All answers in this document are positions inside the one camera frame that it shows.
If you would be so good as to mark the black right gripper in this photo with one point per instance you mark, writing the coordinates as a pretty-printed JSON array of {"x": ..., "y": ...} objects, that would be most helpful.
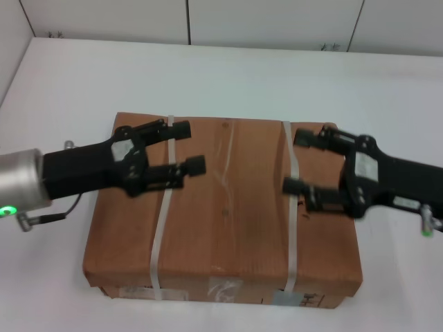
[{"x": 398, "y": 180}]

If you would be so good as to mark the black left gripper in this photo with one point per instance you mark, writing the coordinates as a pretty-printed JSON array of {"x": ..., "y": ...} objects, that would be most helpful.
[{"x": 86, "y": 169}]

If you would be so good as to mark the brown cardboard box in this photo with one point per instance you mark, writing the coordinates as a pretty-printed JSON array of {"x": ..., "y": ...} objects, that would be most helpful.
[{"x": 225, "y": 224}]

